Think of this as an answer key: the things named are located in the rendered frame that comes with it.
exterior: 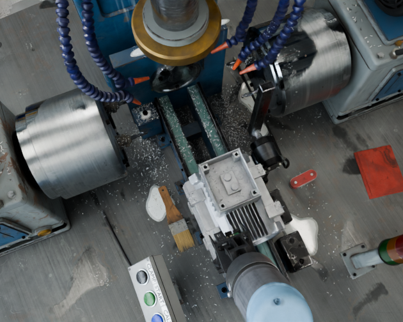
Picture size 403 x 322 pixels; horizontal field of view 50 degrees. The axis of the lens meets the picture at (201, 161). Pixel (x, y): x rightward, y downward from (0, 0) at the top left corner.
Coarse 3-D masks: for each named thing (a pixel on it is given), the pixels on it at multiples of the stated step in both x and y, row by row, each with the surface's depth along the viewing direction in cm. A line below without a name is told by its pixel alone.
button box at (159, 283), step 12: (144, 264) 96; (156, 264) 96; (132, 276) 98; (156, 276) 95; (168, 276) 98; (144, 288) 96; (156, 288) 94; (168, 288) 96; (156, 300) 94; (168, 300) 94; (144, 312) 95; (156, 312) 93; (168, 312) 92; (180, 312) 95
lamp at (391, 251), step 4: (396, 236) 96; (392, 240) 95; (388, 244) 97; (392, 244) 94; (388, 248) 96; (392, 248) 94; (388, 252) 96; (392, 252) 94; (396, 252) 93; (392, 256) 95; (396, 256) 94; (396, 260) 95; (400, 260) 93
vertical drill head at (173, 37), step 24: (144, 0) 87; (168, 0) 74; (192, 0) 76; (144, 24) 84; (168, 24) 80; (192, 24) 82; (216, 24) 85; (144, 48) 84; (168, 48) 83; (192, 48) 83
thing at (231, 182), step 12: (228, 156) 99; (240, 156) 97; (204, 168) 96; (216, 168) 99; (228, 168) 99; (240, 168) 99; (204, 180) 97; (216, 180) 98; (228, 180) 96; (240, 180) 98; (252, 180) 95; (216, 192) 97; (228, 192) 96; (252, 192) 94; (216, 204) 93; (228, 204) 96; (240, 204) 93
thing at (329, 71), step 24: (264, 24) 108; (312, 24) 105; (336, 24) 106; (264, 48) 106; (288, 48) 103; (312, 48) 104; (336, 48) 104; (264, 72) 111; (288, 72) 103; (312, 72) 105; (336, 72) 107; (288, 96) 106; (312, 96) 110
